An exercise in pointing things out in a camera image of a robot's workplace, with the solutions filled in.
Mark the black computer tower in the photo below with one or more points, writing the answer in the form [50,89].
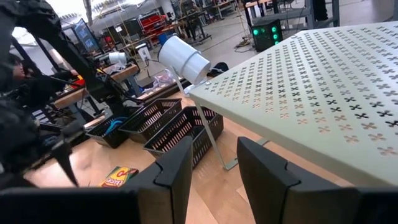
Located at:
[265,37]

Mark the computer monitor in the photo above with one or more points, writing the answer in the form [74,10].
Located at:
[85,35]

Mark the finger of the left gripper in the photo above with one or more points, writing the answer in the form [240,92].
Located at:
[66,161]

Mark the wooden workbench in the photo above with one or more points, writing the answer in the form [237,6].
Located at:
[124,73]

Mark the yellow green crayon box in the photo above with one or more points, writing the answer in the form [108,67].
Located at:
[118,177]

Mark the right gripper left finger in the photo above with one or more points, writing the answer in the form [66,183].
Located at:
[171,186]

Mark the red storage shelving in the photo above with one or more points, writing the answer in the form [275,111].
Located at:
[152,21]

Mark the black slotted plastic basket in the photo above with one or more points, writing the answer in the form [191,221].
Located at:
[199,137]
[109,141]
[149,121]

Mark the green perforated metal shelf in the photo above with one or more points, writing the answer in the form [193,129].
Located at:
[311,77]

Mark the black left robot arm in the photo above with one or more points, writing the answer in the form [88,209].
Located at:
[77,62]

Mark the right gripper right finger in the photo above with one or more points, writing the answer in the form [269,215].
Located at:
[270,186]

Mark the person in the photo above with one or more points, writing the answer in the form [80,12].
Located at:
[17,67]

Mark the grey metal rack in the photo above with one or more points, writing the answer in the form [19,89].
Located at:
[292,15]

